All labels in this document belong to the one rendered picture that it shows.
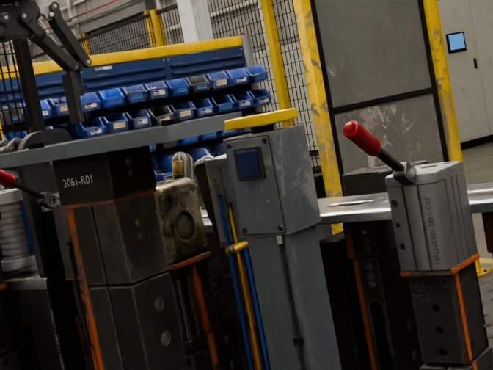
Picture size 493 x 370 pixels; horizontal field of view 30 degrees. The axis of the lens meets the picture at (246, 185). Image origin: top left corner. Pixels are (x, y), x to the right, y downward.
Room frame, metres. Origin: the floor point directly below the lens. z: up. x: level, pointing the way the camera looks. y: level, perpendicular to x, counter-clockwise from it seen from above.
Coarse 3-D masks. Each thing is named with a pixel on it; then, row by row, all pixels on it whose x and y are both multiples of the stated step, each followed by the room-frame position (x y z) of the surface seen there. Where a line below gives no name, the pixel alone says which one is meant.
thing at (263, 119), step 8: (272, 112) 0.99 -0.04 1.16; (280, 112) 1.00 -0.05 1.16; (288, 112) 1.01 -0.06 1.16; (296, 112) 1.02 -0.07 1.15; (232, 120) 1.01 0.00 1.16; (240, 120) 1.00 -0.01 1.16; (248, 120) 0.99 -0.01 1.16; (256, 120) 0.99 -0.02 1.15; (264, 120) 0.98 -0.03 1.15; (272, 120) 0.99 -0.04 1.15; (280, 120) 1.00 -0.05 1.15; (232, 128) 1.01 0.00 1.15; (240, 128) 1.00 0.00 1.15; (256, 128) 1.01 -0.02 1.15; (264, 128) 1.01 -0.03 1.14; (272, 128) 1.01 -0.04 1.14
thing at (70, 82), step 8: (72, 72) 1.27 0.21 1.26; (64, 80) 1.28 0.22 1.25; (72, 80) 1.26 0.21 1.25; (64, 88) 1.29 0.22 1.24; (72, 88) 1.27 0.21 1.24; (72, 96) 1.27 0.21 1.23; (72, 104) 1.27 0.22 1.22; (80, 104) 1.27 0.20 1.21; (72, 112) 1.28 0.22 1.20; (80, 112) 1.27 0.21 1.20; (72, 120) 1.28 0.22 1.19; (80, 120) 1.26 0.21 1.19
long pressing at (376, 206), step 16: (384, 192) 1.40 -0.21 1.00; (480, 192) 1.24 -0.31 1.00; (320, 208) 1.35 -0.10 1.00; (336, 208) 1.32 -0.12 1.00; (352, 208) 1.29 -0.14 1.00; (368, 208) 1.24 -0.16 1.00; (384, 208) 1.22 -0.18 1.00; (480, 208) 1.13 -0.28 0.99; (208, 224) 1.40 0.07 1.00; (320, 224) 1.28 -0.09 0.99
